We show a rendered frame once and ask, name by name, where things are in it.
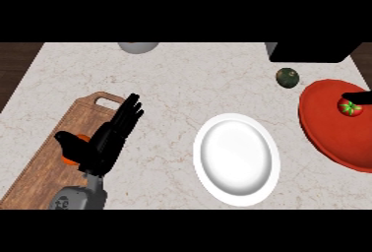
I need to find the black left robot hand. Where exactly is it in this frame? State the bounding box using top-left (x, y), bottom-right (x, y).
top-left (52, 93), bottom-right (146, 178)

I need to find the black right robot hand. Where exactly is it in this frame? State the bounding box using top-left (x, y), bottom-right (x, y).
top-left (340, 91), bottom-right (372, 105)

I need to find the red tomato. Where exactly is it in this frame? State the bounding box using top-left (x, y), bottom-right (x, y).
top-left (337, 98), bottom-right (365, 118)

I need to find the red plate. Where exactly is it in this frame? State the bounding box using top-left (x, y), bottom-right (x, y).
top-left (297, 79), bottom-right (372, 174)

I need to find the white bowl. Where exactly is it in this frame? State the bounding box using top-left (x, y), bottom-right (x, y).
top-left (192, 112), bottom-right (282, 208)

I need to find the orange fruit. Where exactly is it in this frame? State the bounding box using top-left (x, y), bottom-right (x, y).
top-left (59, 133), bottom-right (93, 165)

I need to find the wooden cutting board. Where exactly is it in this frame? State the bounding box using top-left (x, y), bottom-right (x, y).
top-left (0, 92), bottom-right (128, 211)

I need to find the dark green avocado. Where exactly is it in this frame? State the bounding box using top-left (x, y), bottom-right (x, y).
top-left (275, 67), bottom-right (301, 90)

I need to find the black appliance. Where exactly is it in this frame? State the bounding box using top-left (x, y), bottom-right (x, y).
top-left (264, 41), bottom-right (363, 64)

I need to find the grey round container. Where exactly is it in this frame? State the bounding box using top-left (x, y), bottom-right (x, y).
top-left (117, 41), bottom-right (159, 55)

